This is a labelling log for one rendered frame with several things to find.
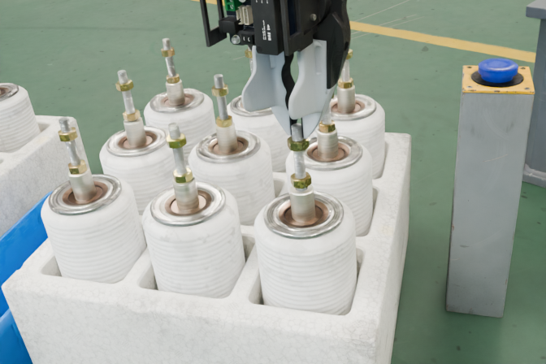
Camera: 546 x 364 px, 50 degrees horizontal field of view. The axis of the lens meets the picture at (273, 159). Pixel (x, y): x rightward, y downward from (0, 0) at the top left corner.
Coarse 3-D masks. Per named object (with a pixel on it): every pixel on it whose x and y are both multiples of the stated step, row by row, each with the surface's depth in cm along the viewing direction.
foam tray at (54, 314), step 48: (384, 144) 81; (384, 192) 70; (48, 240) 67; (384, 240) 62; (48, 288) 60; (96, 288) 59; (144, 288) 59; (240, 288) 57; (384, 288) 56; (48, 336) 63; (96, 336) 61; (144, 336) 59; (192, 336) 57; (240, 336) 55; (288, 336) 53; (336, 336) 51; (384, 336) 59
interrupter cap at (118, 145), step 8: (152, 128) 74; (160, 128) 73; (112, 136) 72; (120, 136) 72; (152, 136) 72; (160, 136) 71; (112, 144) 71; (120, 144) 71; (128, 144) 71; (144, 144) 71; (152, 144) 70; (160, 144) 70; (112, 152) 69; (120, 152) 69; (128, 152) 69; (136, 152) 68; (144, 152) 68; (152, 152) 69
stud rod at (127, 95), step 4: (120, 72) 67; (124, 72) 67; (120, 76) 67; (124, 76) 67; (120, 80) 67; (124, 80) 67; (124, 92) 68; (128, 92) 68; (124, 96) 68; (128, 96) 68; (124, 100) 68; (128, 100) 68; (124, 104) 69; (128, 104) 68; (132, 104) 69; (128, 108) 69; (132, 108) 69; (128, 112) 69; (132, 112) 69
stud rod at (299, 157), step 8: (296, 128) 50; (296, 136) 51; (296, 152) 51; (304, 152) 52; (296, 160) 52; (304, 160) 52; (296, 168) 52; (304, 168) 52; (296, 176) 53; (304, 176) 53
